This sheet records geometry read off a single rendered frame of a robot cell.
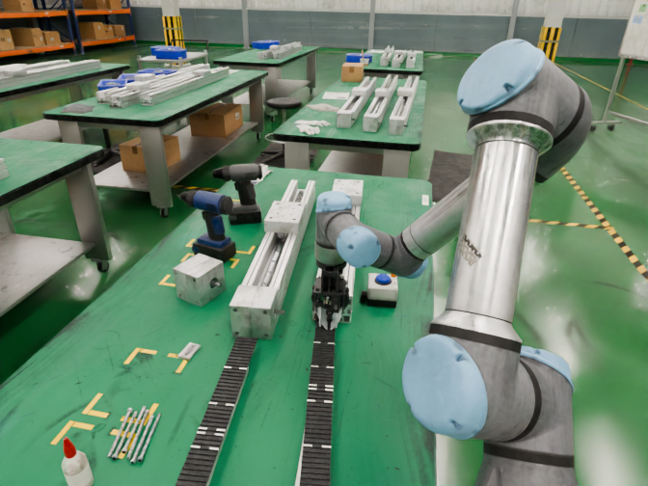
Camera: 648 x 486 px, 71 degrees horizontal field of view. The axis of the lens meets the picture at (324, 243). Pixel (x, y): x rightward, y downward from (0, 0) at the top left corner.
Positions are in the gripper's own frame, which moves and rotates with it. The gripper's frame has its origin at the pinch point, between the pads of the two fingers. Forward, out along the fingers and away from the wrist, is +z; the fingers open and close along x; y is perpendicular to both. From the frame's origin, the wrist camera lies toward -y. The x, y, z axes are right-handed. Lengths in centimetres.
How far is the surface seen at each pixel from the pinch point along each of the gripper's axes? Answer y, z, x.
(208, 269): -9.9, -6.8, -33.7
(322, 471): 41.4, -0.9, 2.5
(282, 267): -15.0, -6.0, -14.7
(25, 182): -85, 4, -143
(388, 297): -11.7, -1.2, 14.9
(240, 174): -58, -17, -37
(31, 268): -101, 60, -167
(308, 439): 35.2, -0.8, -0.8
